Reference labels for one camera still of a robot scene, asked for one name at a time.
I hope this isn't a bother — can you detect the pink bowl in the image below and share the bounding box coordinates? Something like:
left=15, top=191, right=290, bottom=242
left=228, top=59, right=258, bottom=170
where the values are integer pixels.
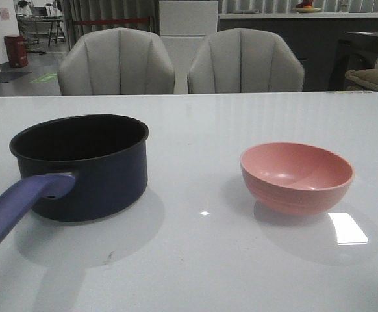
left=240, top=142, right=355, bottom=216

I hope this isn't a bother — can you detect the right beige chair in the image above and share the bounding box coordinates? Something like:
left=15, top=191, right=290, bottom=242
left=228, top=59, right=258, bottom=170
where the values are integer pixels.
left=187, top=28, right=305, bottom=94

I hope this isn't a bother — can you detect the beige chair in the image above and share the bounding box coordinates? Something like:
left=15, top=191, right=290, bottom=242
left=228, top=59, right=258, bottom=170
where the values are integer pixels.
left=57, top=27, right=175, bottom=96
left=187, top=28, right=305, bottom=94

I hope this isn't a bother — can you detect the left beige chair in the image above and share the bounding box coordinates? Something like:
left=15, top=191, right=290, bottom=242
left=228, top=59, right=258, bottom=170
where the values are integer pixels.
left=57, top=27, right=175, bottom=96

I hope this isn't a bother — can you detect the white cabinet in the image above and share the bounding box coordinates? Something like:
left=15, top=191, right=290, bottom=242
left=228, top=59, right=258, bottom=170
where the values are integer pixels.
left=159, top=1, right=219, bottom=94

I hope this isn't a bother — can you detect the grey counter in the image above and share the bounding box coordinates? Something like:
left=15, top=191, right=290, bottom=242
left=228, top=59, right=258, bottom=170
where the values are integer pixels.
left=218, top=12, right=378, bottom=91

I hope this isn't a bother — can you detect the fruit plate on counter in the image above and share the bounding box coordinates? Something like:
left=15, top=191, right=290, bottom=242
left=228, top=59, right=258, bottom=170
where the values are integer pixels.
left=293, top=0, right=321, bottom=13

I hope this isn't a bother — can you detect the background metal table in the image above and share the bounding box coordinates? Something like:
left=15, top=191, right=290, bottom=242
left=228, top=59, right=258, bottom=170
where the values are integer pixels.
left=14, top=1, right=66, bottom=46

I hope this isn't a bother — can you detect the dark washing machine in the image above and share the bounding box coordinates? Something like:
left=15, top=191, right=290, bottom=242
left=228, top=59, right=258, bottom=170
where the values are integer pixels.
left=328, top=32, right=378, bottom=91

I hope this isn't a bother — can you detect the red trash bin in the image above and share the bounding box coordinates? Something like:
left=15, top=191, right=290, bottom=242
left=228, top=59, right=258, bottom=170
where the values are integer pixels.
left=4, top=35, right=28, bottom=68

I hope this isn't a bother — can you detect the dark blue saucepan purple handle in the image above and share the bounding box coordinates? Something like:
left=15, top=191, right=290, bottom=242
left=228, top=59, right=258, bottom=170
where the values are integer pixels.
left=0, top=114, right=149, bottom=243

